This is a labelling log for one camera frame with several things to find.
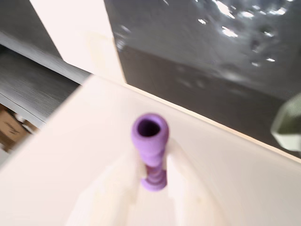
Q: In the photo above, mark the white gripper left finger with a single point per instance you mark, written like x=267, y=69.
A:
x=113, y=195

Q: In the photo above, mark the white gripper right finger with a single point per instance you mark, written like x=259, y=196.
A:
x=185, y=188

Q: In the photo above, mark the purple ribbed pen grip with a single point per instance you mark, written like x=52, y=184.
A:
x=150, y=146

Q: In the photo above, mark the stainless steel mug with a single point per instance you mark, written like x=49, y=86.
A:
x=288, y=124

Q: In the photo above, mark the brown cardboard box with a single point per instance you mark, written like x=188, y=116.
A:
x=11, y=129

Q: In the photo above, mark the black glossy mat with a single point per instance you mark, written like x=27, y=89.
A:
x=200, y=47

